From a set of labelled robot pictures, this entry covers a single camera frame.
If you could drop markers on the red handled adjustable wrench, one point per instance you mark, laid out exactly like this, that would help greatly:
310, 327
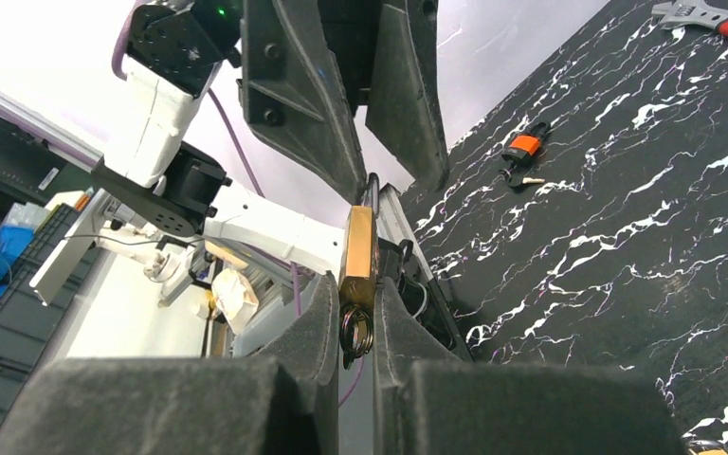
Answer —
676, 14

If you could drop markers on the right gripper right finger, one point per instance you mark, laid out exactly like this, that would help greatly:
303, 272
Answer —
429, 401

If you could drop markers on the orange black padlock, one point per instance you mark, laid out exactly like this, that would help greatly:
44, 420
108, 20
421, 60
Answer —
520, 156

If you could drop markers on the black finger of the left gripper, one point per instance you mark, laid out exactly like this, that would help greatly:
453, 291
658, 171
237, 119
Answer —
293, 95

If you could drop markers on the aluminium frame rail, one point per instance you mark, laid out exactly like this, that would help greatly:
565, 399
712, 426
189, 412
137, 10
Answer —
63, 138

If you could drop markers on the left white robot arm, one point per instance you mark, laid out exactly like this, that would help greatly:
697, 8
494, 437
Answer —
178, 48

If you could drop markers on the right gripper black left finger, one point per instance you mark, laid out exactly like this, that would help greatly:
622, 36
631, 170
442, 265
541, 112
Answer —
281, 400

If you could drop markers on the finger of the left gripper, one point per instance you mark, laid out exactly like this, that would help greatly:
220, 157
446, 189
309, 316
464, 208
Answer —
404, 111

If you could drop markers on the black plastic storage crate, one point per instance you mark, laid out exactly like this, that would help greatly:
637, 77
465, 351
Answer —
27, 326

